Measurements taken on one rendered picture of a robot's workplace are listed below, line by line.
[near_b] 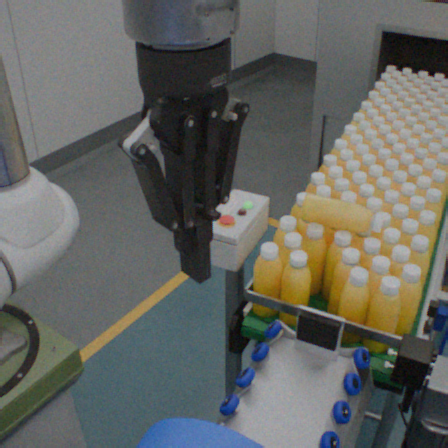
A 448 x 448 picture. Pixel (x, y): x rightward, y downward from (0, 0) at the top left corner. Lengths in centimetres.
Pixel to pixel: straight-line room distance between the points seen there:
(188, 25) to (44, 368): 78
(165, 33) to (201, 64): 4
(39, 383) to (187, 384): 136
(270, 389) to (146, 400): 121
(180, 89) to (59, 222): 69
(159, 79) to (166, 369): 206
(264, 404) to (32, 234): 56
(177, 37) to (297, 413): 86
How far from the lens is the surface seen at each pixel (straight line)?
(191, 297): 271
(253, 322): 132
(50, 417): 116
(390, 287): 116
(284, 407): 112
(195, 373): 237
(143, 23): 40
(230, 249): 126
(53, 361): 105
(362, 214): 127
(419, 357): 116
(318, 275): 136
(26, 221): 101
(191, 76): 40
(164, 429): 75
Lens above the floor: 183
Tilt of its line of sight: 35 degrees down
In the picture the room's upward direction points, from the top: straight up
